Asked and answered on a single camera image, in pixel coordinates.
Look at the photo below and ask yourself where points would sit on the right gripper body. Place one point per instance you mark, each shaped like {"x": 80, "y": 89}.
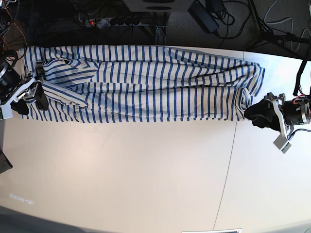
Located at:
{"x": 14, "y": 87}

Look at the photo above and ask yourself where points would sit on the black power strip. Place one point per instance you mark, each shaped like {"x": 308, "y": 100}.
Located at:
{"x": 114, "y": 22}

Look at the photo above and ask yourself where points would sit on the black tripod stand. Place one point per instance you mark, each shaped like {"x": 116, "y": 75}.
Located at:
{"x": 267, "y": 36}

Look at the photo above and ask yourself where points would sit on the black table clamp bracket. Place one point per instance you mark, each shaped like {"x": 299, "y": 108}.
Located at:
{"x": 160, "y": 35}

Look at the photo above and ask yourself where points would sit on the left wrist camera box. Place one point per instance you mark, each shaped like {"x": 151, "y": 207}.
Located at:
{"x": 282, "y": 143}

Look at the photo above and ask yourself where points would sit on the blue white striped T-shirt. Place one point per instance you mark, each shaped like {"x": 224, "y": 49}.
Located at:
{"x": 128, "y": 83}

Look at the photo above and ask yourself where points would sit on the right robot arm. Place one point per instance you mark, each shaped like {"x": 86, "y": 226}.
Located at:
{"x": 7, "y": 21}

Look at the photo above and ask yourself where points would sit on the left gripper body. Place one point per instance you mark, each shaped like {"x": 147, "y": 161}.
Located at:
{"x": 284, "y": 115}

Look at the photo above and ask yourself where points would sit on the black power adapter brick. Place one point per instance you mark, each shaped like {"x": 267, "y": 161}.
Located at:
{"x": 202, "y": 17}

